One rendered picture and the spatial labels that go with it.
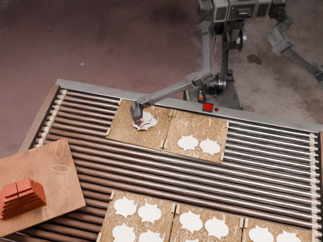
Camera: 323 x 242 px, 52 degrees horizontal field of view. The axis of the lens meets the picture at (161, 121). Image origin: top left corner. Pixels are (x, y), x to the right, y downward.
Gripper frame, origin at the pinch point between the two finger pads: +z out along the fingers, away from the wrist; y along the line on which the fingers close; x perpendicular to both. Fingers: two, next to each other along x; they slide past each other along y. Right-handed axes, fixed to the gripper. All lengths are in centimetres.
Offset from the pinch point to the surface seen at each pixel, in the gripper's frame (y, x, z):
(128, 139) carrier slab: 9.4, -10.4, 5.2
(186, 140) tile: 28.2, 26.1, 2.9
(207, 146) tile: 38, 37, 3
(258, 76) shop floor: -56, 175, 94
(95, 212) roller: 48, -48, 8
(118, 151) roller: 14.0, -19.2, 7.4
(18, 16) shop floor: -279, -55, 102
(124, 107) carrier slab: -16.9, -2.4, 5.2
